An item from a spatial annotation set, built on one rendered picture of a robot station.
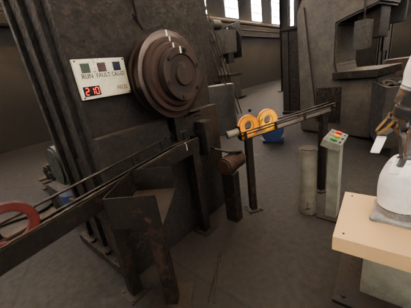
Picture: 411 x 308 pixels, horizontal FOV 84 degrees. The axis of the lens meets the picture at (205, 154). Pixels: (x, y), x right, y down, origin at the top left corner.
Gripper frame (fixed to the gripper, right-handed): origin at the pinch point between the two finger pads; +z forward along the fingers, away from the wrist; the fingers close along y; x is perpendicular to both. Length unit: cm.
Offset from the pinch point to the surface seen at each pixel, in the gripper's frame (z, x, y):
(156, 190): 27, -89, 0
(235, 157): 43, -54, -60
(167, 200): 25, -81, 8
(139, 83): -16, -103, -31
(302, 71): 33, 30, -296
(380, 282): 58, 15, 9
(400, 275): 50, 20, 10
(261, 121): 23, -38, -80
